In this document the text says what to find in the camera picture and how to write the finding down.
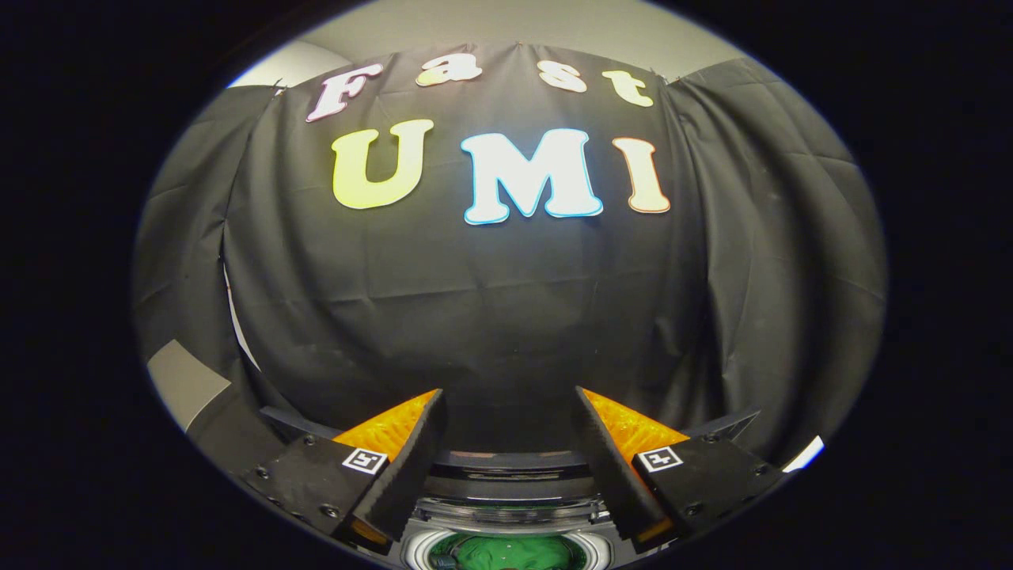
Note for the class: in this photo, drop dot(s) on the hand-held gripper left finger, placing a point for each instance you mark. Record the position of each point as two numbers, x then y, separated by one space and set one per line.
407 467

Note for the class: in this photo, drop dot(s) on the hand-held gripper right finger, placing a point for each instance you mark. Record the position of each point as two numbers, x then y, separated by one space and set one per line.
609 475

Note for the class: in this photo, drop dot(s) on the grey washing machine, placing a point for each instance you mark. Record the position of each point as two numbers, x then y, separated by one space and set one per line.
506 461

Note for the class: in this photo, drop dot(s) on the green polo shirt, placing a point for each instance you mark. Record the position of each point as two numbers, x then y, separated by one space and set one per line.
514 552

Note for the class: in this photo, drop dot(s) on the black backdrop cloth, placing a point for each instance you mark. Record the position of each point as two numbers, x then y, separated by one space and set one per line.
506 317

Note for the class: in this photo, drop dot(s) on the white table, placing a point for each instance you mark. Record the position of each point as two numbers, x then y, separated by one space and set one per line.
806 455

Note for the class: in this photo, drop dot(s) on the grey cabinet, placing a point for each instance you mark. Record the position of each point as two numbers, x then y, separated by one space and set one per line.
186 380

